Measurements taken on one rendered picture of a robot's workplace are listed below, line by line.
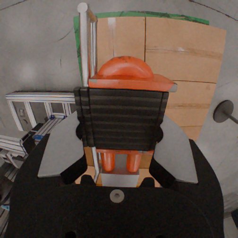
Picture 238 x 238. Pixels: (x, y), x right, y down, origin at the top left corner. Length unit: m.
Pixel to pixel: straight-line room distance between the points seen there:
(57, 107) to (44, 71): 0.51
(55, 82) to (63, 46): 0.45
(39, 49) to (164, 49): 1.37
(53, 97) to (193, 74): 1.36
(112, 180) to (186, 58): 0.83
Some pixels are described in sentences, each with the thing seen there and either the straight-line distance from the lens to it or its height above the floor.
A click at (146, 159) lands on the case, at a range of 0.47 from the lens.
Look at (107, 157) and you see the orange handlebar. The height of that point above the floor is 1.21.
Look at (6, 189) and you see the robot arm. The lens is 0.68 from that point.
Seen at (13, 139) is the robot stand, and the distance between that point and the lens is 0.82.
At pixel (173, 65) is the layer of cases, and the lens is 0.84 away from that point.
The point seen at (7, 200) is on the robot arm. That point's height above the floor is 1.24.
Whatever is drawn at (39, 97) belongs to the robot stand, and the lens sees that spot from 1.50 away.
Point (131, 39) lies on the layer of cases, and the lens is 0.78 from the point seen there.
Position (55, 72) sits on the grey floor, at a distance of 1.56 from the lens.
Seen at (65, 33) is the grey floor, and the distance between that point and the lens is 1.48.
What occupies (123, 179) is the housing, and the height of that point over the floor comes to 1.22.
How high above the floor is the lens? 1.31
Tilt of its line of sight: 59 degrees down
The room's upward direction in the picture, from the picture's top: 177 degrees counter-clockwise
